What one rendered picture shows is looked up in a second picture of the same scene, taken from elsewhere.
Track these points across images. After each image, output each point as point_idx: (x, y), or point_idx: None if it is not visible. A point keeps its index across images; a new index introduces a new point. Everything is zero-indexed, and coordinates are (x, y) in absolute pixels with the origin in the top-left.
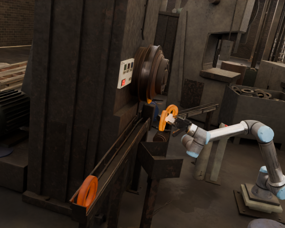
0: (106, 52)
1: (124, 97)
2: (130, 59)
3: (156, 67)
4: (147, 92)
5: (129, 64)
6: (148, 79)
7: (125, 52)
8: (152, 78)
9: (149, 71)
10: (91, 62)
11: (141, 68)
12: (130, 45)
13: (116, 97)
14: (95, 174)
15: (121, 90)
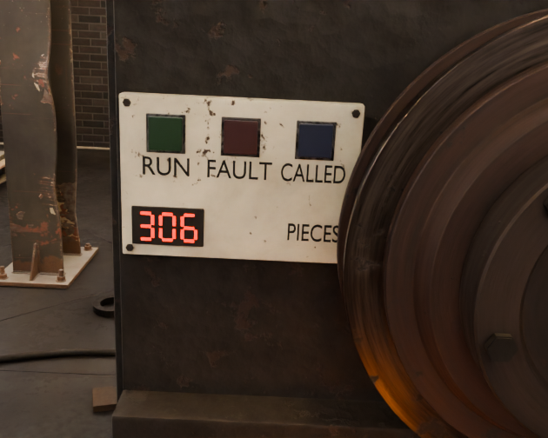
0: (107, 45)
1: (304, 342)
2: (266, 100)
3: (459, 182)
4: (376, 365)
5: (230, 122)
6: (357, 264)
7: (206, 43)
8: (415, 267)
9: (357, 198)
10: None
11: (352, 175)
12: (298, 3)
13: (139, 304)
14: None
15: (227, 284)
